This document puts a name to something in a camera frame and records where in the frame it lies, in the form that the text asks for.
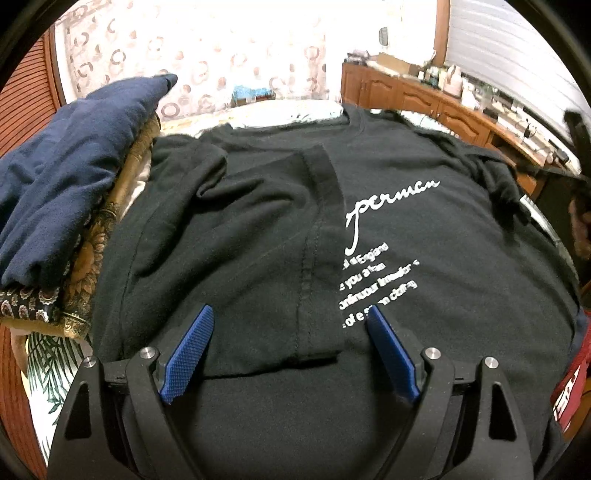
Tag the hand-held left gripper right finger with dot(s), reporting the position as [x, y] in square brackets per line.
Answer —
[392, 355]

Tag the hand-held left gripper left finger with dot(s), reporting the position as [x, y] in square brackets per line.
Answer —
[189, 355]

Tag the black printed t-shirt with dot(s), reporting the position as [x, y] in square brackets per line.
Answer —
[258, 207]

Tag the white window blind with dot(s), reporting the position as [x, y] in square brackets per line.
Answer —
[508, 46]

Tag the brown gold patterned cloth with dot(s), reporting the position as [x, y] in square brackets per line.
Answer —
[78, 277]

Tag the pale pink bottle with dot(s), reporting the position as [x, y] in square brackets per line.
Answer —
[455, 81]

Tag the long wooden dresser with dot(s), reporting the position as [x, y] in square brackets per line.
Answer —
[415, 99]

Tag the red printed garment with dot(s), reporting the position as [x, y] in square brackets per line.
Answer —
[572, 392]

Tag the cardboard box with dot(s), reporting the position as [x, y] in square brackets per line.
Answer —
[392, 64]

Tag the navy blue folded cloth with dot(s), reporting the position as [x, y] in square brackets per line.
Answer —
[69, 161]

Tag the blue basket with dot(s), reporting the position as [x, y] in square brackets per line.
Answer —
[251, 94]

